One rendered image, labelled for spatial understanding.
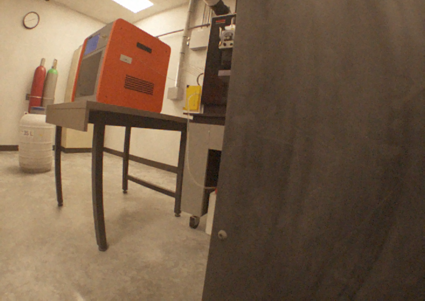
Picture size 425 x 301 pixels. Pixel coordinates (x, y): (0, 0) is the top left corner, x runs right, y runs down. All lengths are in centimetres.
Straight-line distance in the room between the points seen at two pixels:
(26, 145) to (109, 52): 172
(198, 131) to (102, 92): 57
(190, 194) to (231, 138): 101
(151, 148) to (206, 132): 206
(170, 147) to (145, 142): 54
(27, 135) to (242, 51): 233
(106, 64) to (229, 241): 84
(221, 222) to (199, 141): 93
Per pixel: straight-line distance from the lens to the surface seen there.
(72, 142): 375
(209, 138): 105
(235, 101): 16
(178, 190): 136
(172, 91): 269
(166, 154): 284
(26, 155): 243
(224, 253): 18
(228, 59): 111
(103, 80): 89
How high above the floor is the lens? 64
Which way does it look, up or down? 3 degrees down
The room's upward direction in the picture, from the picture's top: 7 degrees clockwise
